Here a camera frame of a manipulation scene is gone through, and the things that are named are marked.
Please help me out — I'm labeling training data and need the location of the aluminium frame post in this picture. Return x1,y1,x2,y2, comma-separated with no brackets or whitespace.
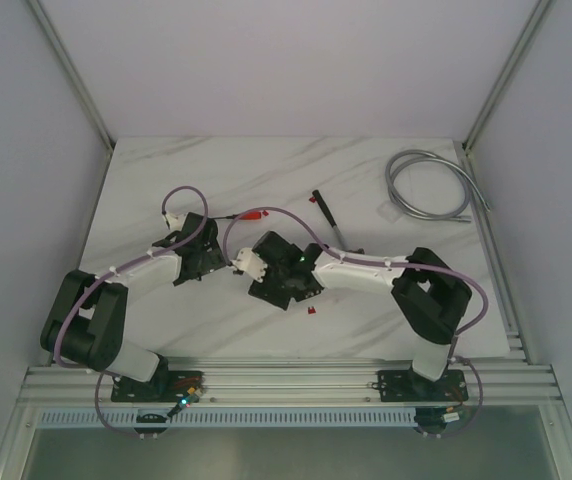
463,0,556,153
25,0,116,154

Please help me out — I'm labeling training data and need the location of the red handle screwdriver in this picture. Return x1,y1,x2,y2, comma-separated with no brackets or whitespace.
213,210,264,221

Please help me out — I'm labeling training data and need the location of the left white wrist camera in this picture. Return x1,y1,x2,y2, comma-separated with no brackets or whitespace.
162,212,187,232

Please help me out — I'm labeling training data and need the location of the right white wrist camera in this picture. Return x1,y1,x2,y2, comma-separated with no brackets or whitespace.
231,247,268,283

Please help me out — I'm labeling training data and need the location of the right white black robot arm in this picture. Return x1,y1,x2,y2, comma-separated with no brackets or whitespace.
232,231,472,399

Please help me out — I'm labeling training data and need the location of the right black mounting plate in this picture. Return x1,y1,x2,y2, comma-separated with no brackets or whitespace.
370,369,469,403

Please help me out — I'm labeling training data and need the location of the black fuse box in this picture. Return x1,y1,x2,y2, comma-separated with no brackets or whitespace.
201,247,227,275

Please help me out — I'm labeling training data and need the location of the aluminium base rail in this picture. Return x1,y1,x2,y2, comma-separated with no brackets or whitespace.
17,358,562,407

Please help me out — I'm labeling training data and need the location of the black mounting plate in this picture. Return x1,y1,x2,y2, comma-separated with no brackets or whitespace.
370,369,469,403
111,370,204,403

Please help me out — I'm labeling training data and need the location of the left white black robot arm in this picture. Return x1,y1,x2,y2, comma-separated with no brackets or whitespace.
40,213,225,402

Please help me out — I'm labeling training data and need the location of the left aluminium frame post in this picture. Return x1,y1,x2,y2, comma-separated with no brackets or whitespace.
25,0,116,154

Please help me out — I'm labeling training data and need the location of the right aluminium frame post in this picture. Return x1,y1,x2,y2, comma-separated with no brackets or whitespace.
463,0,556,153

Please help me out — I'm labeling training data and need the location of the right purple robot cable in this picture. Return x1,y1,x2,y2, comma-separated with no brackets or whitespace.
223,206,490,440

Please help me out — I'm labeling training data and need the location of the black handle claw hammer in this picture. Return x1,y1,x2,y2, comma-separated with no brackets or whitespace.
311,190,364,254

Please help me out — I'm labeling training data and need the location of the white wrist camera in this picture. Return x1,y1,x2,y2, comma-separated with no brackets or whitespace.
231,247,268,283
162,212,187,232

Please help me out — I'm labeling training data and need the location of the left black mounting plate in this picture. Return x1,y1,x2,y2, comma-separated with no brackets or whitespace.
111,370,204,403

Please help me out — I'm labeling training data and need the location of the grey coiled cable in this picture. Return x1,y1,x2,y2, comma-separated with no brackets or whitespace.
384,148,494,226

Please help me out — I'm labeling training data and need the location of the white slotted cable duct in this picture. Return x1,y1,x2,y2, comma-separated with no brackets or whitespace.
36,406,417,429

